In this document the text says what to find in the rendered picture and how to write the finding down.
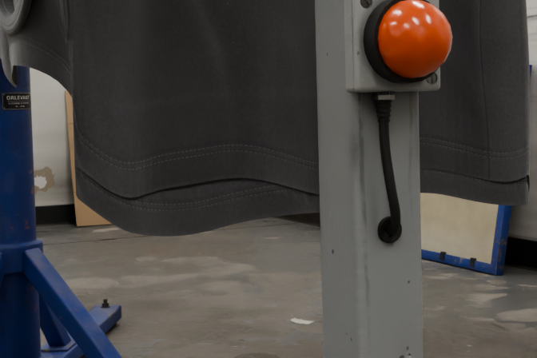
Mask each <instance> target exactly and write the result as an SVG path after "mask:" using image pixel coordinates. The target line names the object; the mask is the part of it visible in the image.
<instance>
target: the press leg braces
mask: <svg viewBox="0 0 537 358"><path fill-rule="evenodd" d="M22 259H23V271H24V274H25V275H26V277H27V278H28V279H29V281H30V282H31V284H32V285H33V286H34V287H35V288H36V290H37V291H38V295H39V316H40V328H41V330H42V332H43V334H44V336H45V338H46V341H47V343H46V344H45V345H44V346H42V347H41V352H68V351H69V350H70V349H71V348H72V347H73V346H74V345H75V344H77V345H78V347H79V348H80V349H81V350H82V352H83V353H84V354H85V356H86V357H87V358H122V357H121V355H120V354H119V352H118V351H117V349H116V348H115V347H114V346H113V345H112V343H111V342H110V341H109V339H108V338H107V336H106V335H105V333H104V332H103V331H102V330H101V328H100V327H99V326H98V324H97V323H96V322H95V320H94V319H93V317H92V316H91V315H90V314H89V313H88V311H87V310H86V308H85V307H84V306H83V304H82V303H81V301H80V300H79V299H78V298H77V297H76V296H75V294H74V293H73V291H72V290H71V289H70V287H69V286H68V285H67V283H66V282H65V281H64V280H63V279H62V277H61V276H60V275H59V273H58V272H57V271H56V269H55V268H54V267H53V265H52V264H51V263H50V262H49V261H48V259H47V258H46V256H45V255H44V254H43V253H42V251H41V250H40V248H36V249H29V250H26V251H24V252H23V254H22ZM3 277H4V256H3V253H0V288H1V285H2V280H3ZM66 330H67V331H66ZM68 333H69V334H70V335H71V336H72V338H73V339H70V336H69V334H68Z"/></svg>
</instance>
